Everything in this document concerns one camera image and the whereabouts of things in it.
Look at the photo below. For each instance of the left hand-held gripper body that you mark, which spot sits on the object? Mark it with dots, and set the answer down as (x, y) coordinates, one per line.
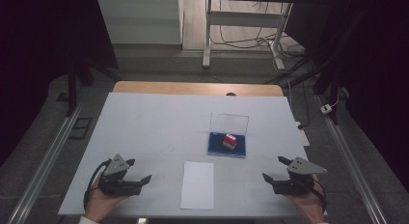
(115, 167)

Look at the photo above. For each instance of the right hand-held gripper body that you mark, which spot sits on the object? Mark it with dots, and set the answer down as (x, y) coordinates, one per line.
(302, 167)

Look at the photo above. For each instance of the white paper sheet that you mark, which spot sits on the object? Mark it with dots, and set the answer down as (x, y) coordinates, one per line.
(197, 185)

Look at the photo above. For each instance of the red stamp with white label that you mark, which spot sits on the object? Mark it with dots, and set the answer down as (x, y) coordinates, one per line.
(230, 139)

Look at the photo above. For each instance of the blue ink pad box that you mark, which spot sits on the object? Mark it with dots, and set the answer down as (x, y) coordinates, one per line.
(215, 148)

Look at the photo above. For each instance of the person's right hand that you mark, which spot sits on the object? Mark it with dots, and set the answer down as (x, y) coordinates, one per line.
(310, 206)

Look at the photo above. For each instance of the person's left hand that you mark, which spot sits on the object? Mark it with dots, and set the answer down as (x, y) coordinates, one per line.
(99, 204)

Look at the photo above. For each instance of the white table cover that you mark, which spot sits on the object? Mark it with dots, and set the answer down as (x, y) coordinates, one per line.
(144, 127)

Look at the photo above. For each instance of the small white adapter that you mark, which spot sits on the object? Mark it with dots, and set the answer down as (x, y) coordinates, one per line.
(326, 108)

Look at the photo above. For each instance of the black metal stand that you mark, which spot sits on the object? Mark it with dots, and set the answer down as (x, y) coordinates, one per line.
(72, 89)
(324, 79)

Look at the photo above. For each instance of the white cabinet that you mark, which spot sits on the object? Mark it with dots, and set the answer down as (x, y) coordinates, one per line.
(141, 21)

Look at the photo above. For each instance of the aluminium rail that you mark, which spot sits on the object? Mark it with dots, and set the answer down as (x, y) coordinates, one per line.
(48, 159)
(350, 159)

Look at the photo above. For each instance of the black floor frame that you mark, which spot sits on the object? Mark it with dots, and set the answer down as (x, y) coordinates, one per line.
(80, 129)

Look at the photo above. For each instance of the white desk frame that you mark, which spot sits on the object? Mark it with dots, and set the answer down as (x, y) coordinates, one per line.
(244, 18)

